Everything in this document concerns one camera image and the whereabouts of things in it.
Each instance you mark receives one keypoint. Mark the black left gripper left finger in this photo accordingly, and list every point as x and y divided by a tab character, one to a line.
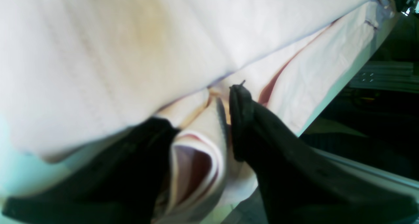
118	186

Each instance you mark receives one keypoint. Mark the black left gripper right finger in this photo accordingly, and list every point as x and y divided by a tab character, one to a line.
299	186

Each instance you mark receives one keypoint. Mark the pink T-shirt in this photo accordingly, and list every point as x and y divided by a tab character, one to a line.
77	76

